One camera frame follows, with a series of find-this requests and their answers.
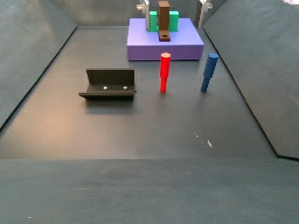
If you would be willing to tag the purple square base board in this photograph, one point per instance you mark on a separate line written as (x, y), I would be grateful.
(144, 47)

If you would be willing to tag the black angle bracket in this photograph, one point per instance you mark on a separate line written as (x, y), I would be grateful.
(109, 83)

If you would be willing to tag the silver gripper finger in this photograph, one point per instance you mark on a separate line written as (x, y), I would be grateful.
(205, 6)
(144, 8)

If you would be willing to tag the brown upright bracket block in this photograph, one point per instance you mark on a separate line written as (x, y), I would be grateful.
(162, 21)

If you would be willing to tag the red stepped peg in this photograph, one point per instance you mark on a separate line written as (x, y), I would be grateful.
(164, 70)

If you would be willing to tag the blue stepped peg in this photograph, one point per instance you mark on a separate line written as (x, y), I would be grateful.
(208, 71)

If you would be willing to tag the green rectangular block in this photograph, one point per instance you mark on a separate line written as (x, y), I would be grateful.
(173, 21)

